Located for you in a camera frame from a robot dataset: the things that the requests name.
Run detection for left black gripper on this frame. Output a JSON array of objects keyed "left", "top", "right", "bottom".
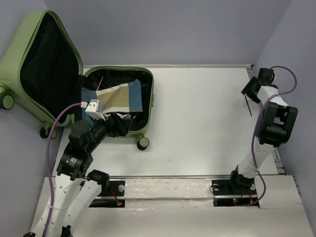
[{"left": 87, "top": 111, "right": 133, "bottom": 151}]

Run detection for short black stick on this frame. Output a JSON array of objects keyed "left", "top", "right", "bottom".
[{"left": 244, "top": 95, "right": 252, "bottom": 117}]

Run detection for red thin stick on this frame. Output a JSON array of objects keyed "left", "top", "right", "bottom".
[{"left": 96, "top": 77, "right": 104, "bottom": 91}]

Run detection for green hard-shell suitcase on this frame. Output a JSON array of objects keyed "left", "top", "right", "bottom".
[{"left": 0, "top": 9, "right": 154, "bottom": 150}]

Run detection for black and white headphones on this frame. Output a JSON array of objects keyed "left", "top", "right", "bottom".
[{"left": 103, "top": 112, "right": 138, "bottom": 123}]

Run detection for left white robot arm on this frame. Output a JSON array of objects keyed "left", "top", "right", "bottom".
[{"left": 26, "top": 114, "right": 132, "bottom": 237}]

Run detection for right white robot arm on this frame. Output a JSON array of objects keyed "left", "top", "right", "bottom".
[{"left": 227, "top": 66, "right": 298, "bottom": 194}]

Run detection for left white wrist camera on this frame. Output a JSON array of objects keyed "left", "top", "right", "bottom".
[{"left": 85, "top": 99, "right": 105, "bottom": 120}]

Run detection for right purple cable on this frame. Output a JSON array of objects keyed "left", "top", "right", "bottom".
[{"left": 251, "top": 65, "right": 297, "bottom": 206}]

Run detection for purple cable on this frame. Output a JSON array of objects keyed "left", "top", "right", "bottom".
[
  {"left": 41, "top": 101, "right": 87, "bottom": 237},
  {"left": 251, "top": 65, "right": 297, "bottom": 206}
]

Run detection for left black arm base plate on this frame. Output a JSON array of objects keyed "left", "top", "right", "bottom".
[{"left": 89, "top": 180, "right": 125, "bottom": 208}]

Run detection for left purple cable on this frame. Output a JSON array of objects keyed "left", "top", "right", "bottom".
[{"left": 41, "top": 101, "right": 87, "bottom": 237}]

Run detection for metal table edge rail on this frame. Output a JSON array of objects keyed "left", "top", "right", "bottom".
[{"left": 246, "top": 64, "right": 286, "bottom": 175}]

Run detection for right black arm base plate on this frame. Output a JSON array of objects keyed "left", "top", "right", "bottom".
[{"left": 209, "top": 179, "right": 259, "bottom": 207}]

